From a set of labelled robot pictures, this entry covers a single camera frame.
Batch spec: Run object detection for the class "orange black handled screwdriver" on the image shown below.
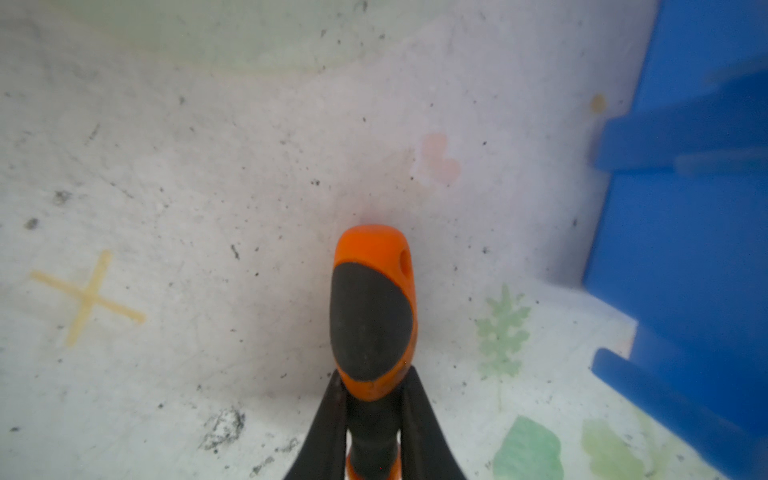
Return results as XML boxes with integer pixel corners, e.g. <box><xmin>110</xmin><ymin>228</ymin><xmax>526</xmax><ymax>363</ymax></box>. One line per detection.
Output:
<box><xmin>330</xmin><ymin>224</ymin><xmax>418</xmax><ymax>479</ymax></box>

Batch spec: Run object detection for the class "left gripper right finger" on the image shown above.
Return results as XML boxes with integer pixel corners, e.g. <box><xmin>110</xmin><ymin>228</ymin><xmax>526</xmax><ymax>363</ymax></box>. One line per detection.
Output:
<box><xmin>400</xmin><ymin>366</ymin><xmax>466</xmax><ymax>480</ymax></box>

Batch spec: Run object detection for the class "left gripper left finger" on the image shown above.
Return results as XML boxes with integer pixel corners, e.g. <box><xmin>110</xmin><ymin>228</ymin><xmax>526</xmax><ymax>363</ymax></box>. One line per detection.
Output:
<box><xmin>284</xmin><ymin>371</ymin><xmax>348</xmax><ymax>480</ymax></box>

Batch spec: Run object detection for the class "blue plastic storage bin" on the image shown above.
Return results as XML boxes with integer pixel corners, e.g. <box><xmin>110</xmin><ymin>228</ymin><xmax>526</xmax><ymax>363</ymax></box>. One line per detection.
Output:
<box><xmin>583</xmin><ymin>1</ymin><xmax>767</xmax><ymax>479</ymax></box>

